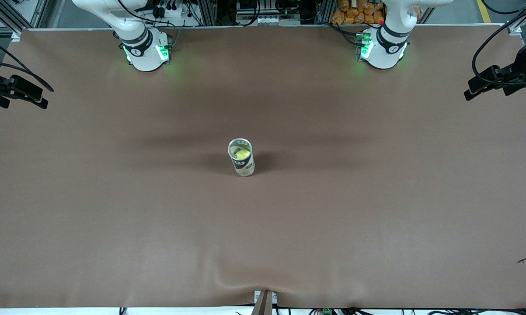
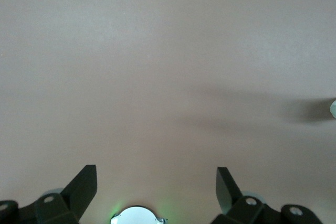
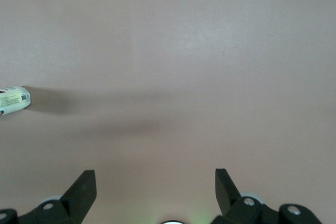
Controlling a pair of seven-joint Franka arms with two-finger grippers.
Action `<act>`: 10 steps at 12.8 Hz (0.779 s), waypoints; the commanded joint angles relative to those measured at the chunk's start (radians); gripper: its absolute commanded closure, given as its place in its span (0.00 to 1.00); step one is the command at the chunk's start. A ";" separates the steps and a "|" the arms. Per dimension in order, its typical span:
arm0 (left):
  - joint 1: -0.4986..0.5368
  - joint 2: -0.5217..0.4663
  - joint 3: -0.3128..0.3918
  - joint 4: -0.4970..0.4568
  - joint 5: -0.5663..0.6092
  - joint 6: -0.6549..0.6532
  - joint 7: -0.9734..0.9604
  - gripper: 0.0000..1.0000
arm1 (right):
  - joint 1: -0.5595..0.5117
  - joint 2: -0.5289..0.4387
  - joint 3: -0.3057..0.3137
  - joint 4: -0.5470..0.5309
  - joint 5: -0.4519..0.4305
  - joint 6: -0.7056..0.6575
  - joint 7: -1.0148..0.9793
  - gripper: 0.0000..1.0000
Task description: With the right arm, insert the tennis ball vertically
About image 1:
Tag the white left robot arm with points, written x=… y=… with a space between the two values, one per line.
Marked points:
x=383 y=48

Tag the green terminal connector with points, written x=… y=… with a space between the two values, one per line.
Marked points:
x=326 y=312

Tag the orange mesh bag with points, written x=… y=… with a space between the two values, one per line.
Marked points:
x=354 y=12

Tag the brown table mat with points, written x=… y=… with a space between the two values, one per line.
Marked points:
x=158 y=218

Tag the metal table clamp bracket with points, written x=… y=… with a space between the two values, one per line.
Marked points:
x=265 y=302

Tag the aluminium frame profile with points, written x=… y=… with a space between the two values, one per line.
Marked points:
x=2 y=17
x=516 y=28

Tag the Wilson tennis ball can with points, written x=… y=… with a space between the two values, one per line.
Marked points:
x=245 y=168

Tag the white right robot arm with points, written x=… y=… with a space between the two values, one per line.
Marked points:
x=142 y=48

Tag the white power strip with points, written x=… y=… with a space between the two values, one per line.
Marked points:
x=168 y=12

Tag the grey metal equipment rack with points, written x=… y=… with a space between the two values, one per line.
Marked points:
x=267 y=11

